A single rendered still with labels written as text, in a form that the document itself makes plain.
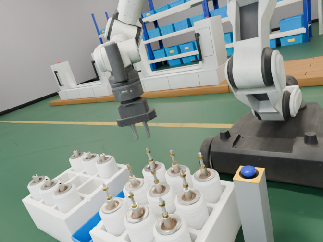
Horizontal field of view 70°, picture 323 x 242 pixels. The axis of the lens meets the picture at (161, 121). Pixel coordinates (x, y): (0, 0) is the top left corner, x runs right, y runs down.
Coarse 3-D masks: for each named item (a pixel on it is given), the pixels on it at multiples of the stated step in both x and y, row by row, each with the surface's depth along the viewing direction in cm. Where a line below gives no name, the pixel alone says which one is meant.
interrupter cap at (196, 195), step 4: (192, 188) 76; (180, 192) 75; (192, 192) 74; (196, 192) 74; (180, 196) 74; (184, 196) 74; (192, 196) 73; (196, 196) 72; (180, 200) 72; (184, 200) 72; (188, 200) 71; (192, 200) 70; (196, 200) 70; (184, 204) 70; (188, 204) 69
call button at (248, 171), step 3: (249, 165) 67; (243, 168) 66; (246, 168) 66; (249, 168) 65; (252, 168) 65; (255, 168) 65; (243, 171) 65; (246, 171) 64; (249, 171) 64; (252, 171) 64; (255, 171) 64; (243, 174) 65; (246, 174) 64; (249, 174) 64; (252, 174) 64
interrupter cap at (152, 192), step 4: (164, 184) 82; (168, 184) 81; (152, 188) 82; (164, 188) 80; (168, 188) 79; (152, 192) 80; (156, 192) 80; (160, 192) 79; (164, 192) 78; (152, 196) 77; (156, 196) 77; (160, 196) 77
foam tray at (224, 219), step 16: (224, 192) 81; (208, 208) 78; (224, 208) 76; (208, 224) 70; (224, 224) 76; (240, 224) 88; (96, 240) 79; (112, 240) 74; (128, 240) 75; (192, 240) 70; (208, 240) 67; (224, 240) 76
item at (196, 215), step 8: (200, 192) 74; (176, 200) 73; (200, 200) 70; (176, 208) 73; (184, 208) 69; (192, 208) 69; (200, 208) 70; (184, 216) 71; (192, 216) 70; (200, 216) 70; (208, 216) 74; (192, 224) 71; (200, 224) 71
